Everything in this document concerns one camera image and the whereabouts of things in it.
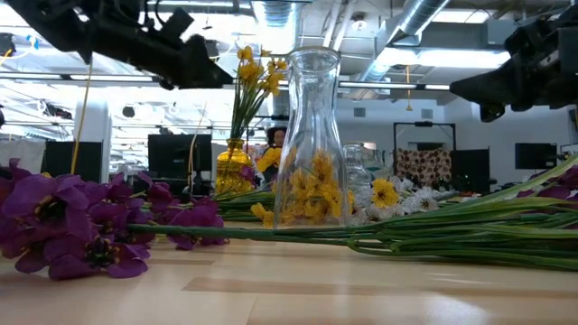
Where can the black computer monitor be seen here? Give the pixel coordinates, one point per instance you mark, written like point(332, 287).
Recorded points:
point(72, 160)
point(174, 153)
point(535, 155)

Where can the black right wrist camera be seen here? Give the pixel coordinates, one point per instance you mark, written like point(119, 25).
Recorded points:
point(533, 38)

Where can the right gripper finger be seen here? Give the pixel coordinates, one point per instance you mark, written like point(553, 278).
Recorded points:
point(492, 86)

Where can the silver ventilation duct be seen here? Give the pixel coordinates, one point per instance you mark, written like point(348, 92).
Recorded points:
point(420, 18)

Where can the purple artificial flower bunch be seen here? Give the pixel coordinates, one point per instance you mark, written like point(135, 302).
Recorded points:
point(271, 234)
point(198, 219)
point(45, 203)

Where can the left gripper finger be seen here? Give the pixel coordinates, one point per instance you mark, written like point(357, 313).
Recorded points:
point(198, 67)

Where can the brown patterned cloth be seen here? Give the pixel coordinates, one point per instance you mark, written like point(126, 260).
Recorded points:
point(422, 164)

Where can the black cabinet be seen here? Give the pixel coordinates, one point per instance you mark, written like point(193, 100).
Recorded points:
point(472, 169)

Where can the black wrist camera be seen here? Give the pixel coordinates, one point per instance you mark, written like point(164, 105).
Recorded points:
point(533, 38)
point(176, 25)

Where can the small clear glass jar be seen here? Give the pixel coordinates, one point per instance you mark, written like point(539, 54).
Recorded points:
point(359, 171)

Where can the yellow artificial flower bunch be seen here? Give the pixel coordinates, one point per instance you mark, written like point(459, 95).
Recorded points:
point(250, 72)
point(244, 201)
point(384, 193)

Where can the black metal stand frame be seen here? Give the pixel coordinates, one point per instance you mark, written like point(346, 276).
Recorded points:
point(424, 123)

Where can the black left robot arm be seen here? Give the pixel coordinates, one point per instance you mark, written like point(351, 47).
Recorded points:
point(40, 18)

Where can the white artificial flower bunch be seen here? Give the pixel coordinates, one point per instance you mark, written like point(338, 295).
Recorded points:
point(377, 213)
point(424, 201)

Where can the tall clear glass carafe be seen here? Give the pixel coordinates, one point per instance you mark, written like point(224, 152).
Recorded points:
point(311, 113)

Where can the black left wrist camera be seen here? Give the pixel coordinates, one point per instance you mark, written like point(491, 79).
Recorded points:
point(176, 25)

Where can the yellow glass vase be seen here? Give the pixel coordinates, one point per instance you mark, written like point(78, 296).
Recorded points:
point(232, 169)

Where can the person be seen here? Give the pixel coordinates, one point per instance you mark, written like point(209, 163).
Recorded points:
point(276, 135)

